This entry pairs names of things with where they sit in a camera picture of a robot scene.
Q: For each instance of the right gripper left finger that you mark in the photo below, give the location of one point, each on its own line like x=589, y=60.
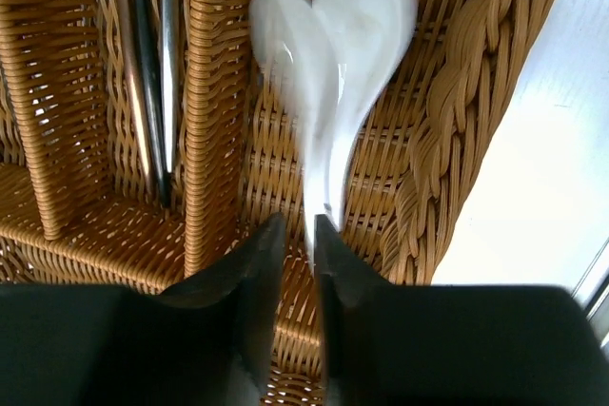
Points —
x=206, y=340

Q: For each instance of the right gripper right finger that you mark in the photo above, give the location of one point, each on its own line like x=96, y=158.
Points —
x=388, y=344

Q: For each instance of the white ceramic spoon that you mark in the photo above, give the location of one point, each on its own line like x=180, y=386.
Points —
x=370, y=38
x=292, y=47

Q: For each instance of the copper table knife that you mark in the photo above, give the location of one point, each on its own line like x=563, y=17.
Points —
x=134, y=84

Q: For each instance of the silver table knife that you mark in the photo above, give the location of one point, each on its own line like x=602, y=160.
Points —
x=170, y=76

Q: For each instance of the brown wicker cutlery tray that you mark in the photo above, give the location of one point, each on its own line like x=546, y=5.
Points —
x=74, y=203

